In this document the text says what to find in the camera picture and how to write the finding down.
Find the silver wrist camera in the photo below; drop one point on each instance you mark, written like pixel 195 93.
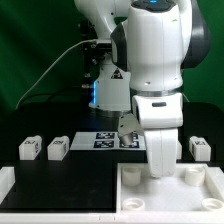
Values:
pixel 127 125

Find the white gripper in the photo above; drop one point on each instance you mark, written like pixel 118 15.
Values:
pixel 160 118

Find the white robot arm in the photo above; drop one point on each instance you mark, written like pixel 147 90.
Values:
pixel 146 45

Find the white marker base plate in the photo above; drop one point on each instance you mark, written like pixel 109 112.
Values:
pixel 104 141

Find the white square tabletop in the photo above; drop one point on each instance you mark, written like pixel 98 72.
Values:
pixel 192 188

